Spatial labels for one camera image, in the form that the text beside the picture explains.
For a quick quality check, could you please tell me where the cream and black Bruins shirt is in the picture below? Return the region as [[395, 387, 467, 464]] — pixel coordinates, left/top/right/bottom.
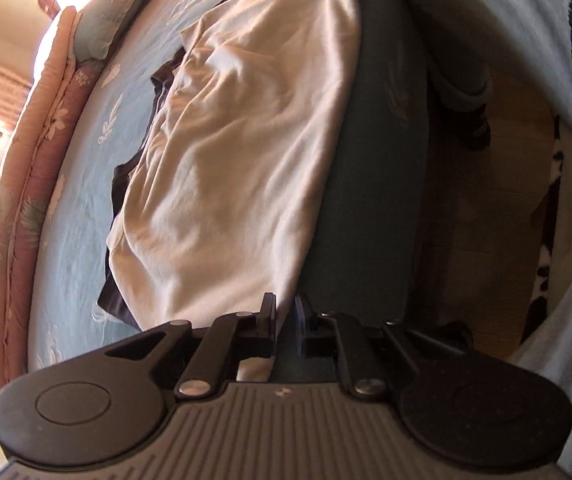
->
[[96, 0, 367, 332]]

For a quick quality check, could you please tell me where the blue floral bed sheet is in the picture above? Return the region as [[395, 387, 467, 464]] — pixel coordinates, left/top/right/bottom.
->
[[25, 0, 427, 370]]

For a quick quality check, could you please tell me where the pink floral folded quilt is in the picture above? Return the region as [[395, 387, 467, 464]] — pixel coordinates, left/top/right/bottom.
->
[[0, 6, 104, 389]]

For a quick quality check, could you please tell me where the grey-blue flower pillow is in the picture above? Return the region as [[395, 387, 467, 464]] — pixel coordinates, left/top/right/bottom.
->
[[73, 0, 144, 63]]

